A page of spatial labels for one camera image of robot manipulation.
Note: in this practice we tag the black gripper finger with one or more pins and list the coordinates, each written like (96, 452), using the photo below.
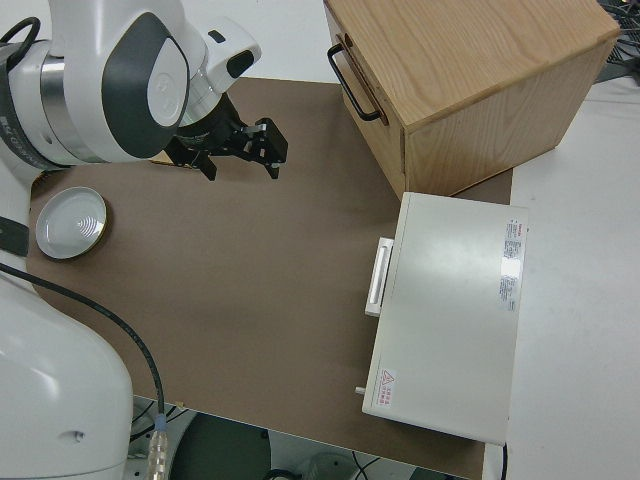
(272, 147)
(208, 167)

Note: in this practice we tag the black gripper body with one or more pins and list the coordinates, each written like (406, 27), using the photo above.
(215, 135)

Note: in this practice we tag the gray round plate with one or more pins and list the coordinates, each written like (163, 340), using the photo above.
(70, 225)

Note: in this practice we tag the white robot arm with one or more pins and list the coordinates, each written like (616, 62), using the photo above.
(75, 75)

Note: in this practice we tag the wooden mug stand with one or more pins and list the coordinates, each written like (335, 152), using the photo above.
(160, 161)

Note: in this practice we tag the brown table mat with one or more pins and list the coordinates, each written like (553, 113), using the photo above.
(250, 280)

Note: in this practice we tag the brown wicker basket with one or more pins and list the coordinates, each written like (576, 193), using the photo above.
(41, 179)

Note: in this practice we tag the wooden drawer cabinet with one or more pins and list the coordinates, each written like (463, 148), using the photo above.
(475, 60)

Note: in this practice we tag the white toaster oven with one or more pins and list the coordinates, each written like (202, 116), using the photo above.
(450, 310)

